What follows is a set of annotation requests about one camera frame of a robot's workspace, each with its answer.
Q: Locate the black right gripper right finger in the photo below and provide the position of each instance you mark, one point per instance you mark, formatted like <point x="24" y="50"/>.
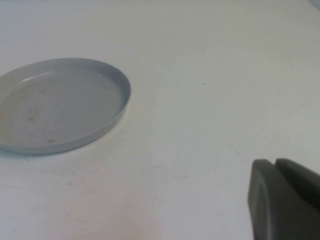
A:
<point x="302" y="177"/>

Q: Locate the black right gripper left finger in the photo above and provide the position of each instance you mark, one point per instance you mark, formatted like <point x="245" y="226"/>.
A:
<point x="280" y="207"/>

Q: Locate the grey-blue plastic plate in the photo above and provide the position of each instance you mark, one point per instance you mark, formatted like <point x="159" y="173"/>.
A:
<point x="62" y="112"/>

